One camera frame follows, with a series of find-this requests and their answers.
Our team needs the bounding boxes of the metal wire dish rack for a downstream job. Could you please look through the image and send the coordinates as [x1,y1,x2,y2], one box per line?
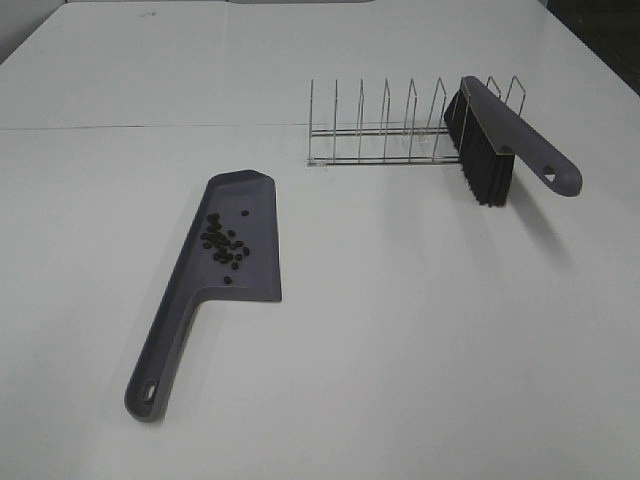
[306,77,523,167]

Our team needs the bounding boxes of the pile of coffee beans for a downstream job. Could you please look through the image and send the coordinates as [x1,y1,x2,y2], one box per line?
[199,211,252,286]

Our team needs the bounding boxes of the grey hand brush black bristles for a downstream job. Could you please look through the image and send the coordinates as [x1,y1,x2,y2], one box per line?
[444,76,583,207]

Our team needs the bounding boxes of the grey plastic dustpan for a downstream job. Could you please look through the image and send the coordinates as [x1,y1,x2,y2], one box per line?
[124,170,282,422]

